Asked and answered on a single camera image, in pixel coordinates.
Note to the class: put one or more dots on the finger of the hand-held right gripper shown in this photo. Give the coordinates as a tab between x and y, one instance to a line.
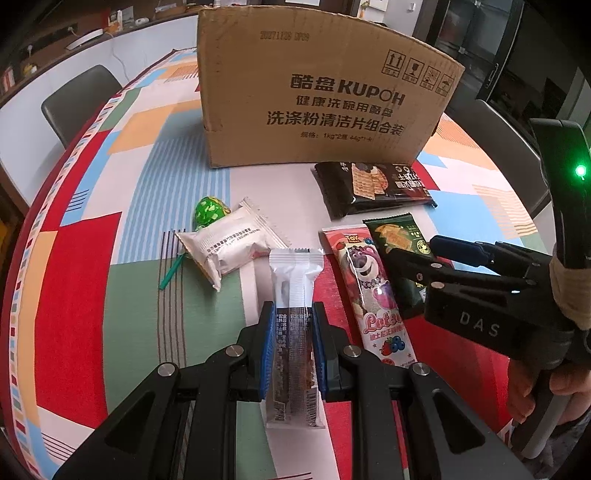
411	270
457	248

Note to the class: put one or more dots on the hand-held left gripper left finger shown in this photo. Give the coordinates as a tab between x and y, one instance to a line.
267	350

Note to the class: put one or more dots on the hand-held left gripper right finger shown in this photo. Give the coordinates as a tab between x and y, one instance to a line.
321	350

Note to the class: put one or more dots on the dark green cracker packet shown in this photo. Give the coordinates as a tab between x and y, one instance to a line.
392	235

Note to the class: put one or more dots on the white and clear bar packet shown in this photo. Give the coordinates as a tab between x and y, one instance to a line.
295	277

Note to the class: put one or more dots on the brown cardboard box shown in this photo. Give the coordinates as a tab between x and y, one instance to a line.
323	69

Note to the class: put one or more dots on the person's right hand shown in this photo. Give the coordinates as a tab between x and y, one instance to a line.
519	387

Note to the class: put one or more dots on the pink bear snack packet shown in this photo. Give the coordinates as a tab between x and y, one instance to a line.
364	267

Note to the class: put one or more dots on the black cracker packet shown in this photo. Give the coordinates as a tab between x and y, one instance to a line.
369	184

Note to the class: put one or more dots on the white pastry packet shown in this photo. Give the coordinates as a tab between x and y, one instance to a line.
231	240

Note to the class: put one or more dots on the grey dining chair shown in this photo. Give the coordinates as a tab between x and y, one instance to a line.
489	134
78	101

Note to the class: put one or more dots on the green lollipop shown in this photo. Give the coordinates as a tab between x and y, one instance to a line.
207	212

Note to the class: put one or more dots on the dark glass sliding door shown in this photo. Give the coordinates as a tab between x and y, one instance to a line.
466	37

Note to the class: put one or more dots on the white counter cabinet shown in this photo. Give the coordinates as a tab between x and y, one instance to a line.
92	64

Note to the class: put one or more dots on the white round plate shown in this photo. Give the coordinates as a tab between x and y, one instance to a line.
85	40

